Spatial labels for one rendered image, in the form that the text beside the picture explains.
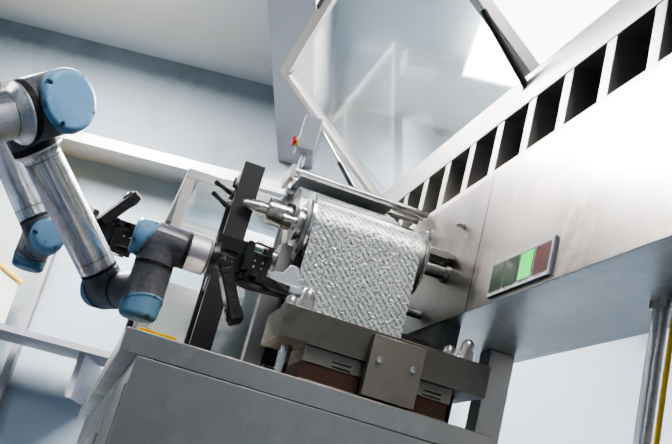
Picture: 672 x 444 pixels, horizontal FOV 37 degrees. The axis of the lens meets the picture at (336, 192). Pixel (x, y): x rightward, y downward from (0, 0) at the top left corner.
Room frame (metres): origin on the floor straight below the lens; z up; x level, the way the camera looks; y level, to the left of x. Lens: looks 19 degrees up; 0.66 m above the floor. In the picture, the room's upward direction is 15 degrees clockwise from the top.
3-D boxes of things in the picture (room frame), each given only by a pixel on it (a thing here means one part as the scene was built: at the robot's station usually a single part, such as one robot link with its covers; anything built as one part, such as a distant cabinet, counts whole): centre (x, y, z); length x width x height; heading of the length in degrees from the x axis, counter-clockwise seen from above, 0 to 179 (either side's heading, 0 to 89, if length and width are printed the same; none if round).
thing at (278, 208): (2.25, 0.11, 1.34); 0.06 x 0.06 x 0.06; 11
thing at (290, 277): (1.93, 0.04, 1.11); 0.09 x 0.03 x 0.06; 100
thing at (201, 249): (1.92, 0.23, 1.11); 0.08 x 0.05 x 0.08; 11
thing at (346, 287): (1.97, -0.09, 1.11); 0.23 x 0.01 x 0.18; 101
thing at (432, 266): (2.06, -0.24, 1.25); 0.07 x 0.04 x 0.04; 101
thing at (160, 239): (1.90, 0.30, 1.11); 0.11 x 0.08 x 0.09; 101
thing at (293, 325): (1.86, -0.15, 1.00); 0.40 x 0.16 x 0.06; 101
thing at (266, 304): (2.04, 0.09, 1.05); 0.06 x 0.05 x 0.31; 101
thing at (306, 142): (2.56, 0.12, 1.66); 0.07 x 0.07 x 0.10; 6
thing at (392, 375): (1.78, -0.18, 0.97); 0.10 x 0.03 x 0.11; 101
